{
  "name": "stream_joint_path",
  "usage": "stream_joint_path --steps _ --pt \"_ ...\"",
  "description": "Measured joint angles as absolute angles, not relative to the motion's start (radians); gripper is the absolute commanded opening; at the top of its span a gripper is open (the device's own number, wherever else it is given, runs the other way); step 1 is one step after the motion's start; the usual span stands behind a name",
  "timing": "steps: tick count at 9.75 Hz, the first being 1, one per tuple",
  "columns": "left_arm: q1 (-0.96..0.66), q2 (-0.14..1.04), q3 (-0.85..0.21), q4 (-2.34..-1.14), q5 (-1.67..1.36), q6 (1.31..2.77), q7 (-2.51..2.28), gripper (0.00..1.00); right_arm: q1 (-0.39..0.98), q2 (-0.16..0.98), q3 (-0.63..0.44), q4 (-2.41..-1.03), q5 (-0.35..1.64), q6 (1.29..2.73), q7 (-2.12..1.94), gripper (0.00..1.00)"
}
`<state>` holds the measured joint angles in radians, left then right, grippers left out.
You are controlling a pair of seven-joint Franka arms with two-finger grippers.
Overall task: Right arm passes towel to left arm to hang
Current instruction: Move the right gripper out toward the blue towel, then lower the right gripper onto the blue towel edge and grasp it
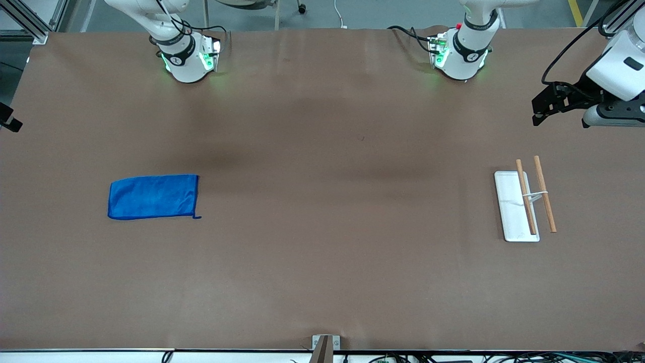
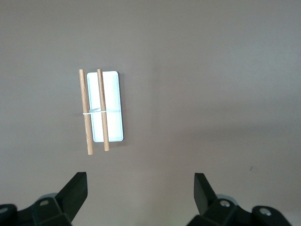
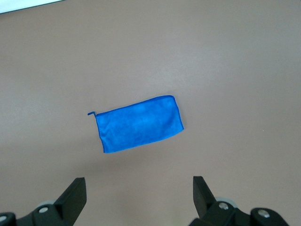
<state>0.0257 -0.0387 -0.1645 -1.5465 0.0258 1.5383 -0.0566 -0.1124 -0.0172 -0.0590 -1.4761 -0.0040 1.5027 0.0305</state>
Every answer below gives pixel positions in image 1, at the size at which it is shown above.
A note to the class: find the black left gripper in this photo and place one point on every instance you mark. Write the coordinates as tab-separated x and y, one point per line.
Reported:
580	94

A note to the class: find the blue microfibre towel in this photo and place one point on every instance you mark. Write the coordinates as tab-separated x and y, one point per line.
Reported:
151	196

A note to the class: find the white towel rack wooden bars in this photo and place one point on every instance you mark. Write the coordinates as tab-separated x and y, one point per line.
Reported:
514	212

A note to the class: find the office chair base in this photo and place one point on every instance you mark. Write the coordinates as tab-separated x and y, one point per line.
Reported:
252	4

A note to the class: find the brown table cover sheet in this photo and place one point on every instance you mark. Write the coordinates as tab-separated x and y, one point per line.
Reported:
322	252

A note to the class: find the grey metal bracket brown post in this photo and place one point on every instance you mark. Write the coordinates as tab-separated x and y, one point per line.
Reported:
325	347

